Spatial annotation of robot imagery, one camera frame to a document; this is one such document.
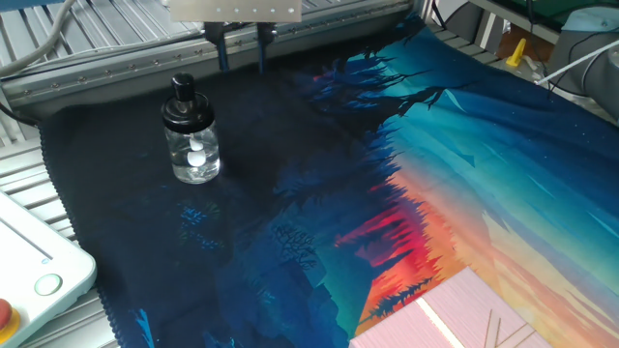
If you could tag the silver grey gripper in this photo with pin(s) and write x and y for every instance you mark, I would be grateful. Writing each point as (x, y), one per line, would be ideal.
(237, 12)

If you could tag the black knobbed jar lid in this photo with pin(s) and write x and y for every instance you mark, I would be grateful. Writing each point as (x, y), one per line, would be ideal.
(187, 116)

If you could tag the clear glass jar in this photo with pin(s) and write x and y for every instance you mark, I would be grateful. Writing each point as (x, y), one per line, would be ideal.
(203, 169)

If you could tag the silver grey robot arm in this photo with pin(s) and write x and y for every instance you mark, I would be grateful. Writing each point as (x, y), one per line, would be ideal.
(604, 82)

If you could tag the colourful landscape printed mat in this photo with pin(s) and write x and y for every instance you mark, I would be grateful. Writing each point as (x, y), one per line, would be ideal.
(290, 169)

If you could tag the yellow plastic object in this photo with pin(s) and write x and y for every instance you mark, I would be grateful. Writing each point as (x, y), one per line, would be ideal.
(516, 55)

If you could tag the white teach pendant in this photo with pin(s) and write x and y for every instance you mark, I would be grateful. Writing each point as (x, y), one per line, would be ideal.
(29, 251)

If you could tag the white zip tie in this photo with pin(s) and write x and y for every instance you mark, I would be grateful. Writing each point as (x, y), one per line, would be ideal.
(575, 64)

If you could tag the pink gift box with ribbon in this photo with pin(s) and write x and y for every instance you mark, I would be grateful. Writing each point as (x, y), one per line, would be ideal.
(411, 324)

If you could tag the aluminium table edge rail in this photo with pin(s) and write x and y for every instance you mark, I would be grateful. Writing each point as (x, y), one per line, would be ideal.
(145, 72)

